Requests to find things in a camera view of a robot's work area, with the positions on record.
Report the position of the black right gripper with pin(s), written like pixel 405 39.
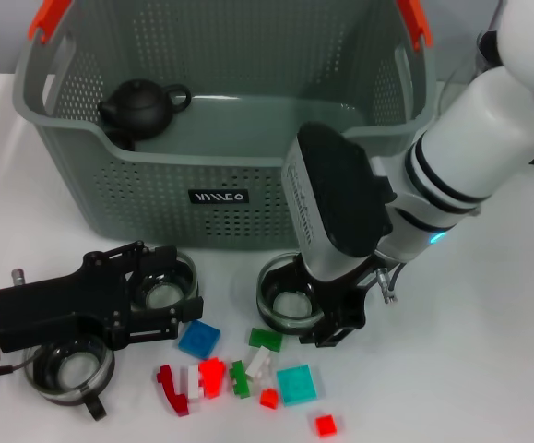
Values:
pixel 345 300

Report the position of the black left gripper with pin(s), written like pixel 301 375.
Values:
pixel 54 309

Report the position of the glass teacup with black holder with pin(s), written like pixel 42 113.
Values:
pixel 188 277
pixel 77 374
pixel 276 304

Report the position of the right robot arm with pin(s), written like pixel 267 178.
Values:
pixel 478 129

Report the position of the grey-green perforated storage bin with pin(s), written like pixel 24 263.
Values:
pixel 229 221

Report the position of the dark green building brick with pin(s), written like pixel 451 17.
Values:
pixel 266 339

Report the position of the blue flat building brick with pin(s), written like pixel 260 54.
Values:
pixel 199 339

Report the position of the teal flat building brick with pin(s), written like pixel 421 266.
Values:
pixel 298 385

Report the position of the red curved building brick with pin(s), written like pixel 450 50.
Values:
pixel 174 392

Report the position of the white and red building brick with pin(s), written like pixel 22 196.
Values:
pixel 194 387

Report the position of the small red building brick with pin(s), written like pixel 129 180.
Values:
pixel 269 398
pixel 326 424

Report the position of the orange-red sloped building brick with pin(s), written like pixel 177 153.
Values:
pixel 212 378

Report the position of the green stepped building brick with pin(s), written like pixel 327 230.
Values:
pixel 241 383

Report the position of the black clay teapot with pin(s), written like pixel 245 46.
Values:
pixel 142 108

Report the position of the glass pitcher with black lid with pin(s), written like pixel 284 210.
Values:
pixel 488 46

